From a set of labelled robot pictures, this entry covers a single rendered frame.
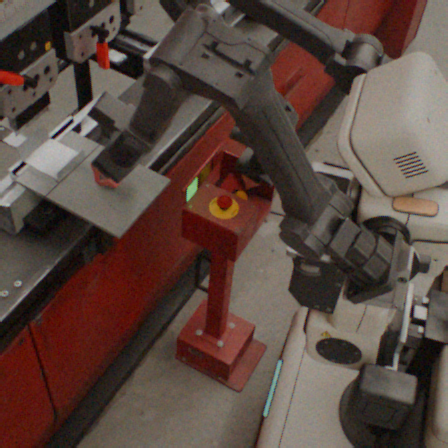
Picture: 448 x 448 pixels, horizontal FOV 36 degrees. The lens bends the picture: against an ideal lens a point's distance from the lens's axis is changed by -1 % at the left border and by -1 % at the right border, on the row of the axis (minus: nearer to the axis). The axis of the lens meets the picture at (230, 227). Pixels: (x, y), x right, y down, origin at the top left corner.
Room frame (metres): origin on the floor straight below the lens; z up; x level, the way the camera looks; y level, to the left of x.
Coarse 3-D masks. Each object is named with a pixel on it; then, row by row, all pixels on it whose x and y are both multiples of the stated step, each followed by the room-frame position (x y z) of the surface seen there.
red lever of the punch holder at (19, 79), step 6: (0, 72) 0.89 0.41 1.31; (6, 72) 0.90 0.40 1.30; (12, 72) 0.92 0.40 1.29; (0, 78) 0.88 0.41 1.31; (6, 78) 0.88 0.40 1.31; (12, 78) 0.90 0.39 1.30; (18, 78) 0.91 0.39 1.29; (24, 78) 0.93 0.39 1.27; (30, 78) 0.94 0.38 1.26; (12, 84) 0.90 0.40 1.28; (18, 84) 0.90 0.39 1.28; (24, 84) 0.93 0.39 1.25; (30, 84) 0.93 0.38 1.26; (36, 84) 0.94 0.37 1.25
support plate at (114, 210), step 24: (72, 144) 1.05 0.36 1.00; (96, 144) 1.06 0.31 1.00; (72, 168) 0.98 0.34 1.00; (144, 168) 1.00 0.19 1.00; (72, 192) 0.91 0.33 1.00; (96, 192) 0.92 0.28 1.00; (120, 192) 0.93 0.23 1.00; (144, 192) 0.93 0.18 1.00; (96, 216) 0.86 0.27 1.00; (120, 216) 0.86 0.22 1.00
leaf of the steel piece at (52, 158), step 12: (48, 144) 1.04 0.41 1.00; (60, 144) 1.04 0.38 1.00; (36, 156) 1.00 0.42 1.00; (48, 156) 1.00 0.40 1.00; (60, 156) 1.01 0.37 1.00; (72, 156) 1.01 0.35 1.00; (84, 156) 1.01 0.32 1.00; (36, 168) 0.97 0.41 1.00; (48, 168) 0.97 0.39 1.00; (60, 168) 0.97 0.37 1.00
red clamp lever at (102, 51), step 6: (96, 30) 1.12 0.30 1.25; (102, 30) 1.12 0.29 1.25; (102, 36) 1.11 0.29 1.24; (96, 42) 1.13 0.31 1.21; (102, 42) 1.12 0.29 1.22; (96, 48) 1.12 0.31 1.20; (102, 48) 1.12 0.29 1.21; (102, 54) 1.12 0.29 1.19; (108, 54) 1.13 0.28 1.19; (102, 60) 1.12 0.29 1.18; (108, 60) 1.12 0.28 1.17; (102, 66) 1.12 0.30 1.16; (108, 66) 1.12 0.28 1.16
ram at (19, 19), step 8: (0, 0) 0.95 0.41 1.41; (40, 0) 1.03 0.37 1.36; (48, 0) 1.05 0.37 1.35; (56, 0) 1.07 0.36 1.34; (24, 8) 1.00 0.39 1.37; (32, 8) 1.01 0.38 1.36; (40, 8) 1.03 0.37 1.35; (16, 16) 0.98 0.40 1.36; (24, 16) 0.99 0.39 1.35; (32, 16) 1.01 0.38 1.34; (0, 24) 0.94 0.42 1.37; (8, 24) 0.96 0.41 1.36; (16, 24) 0.98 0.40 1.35; (0, 32) 0.94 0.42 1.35; (8, 32) 0.96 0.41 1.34
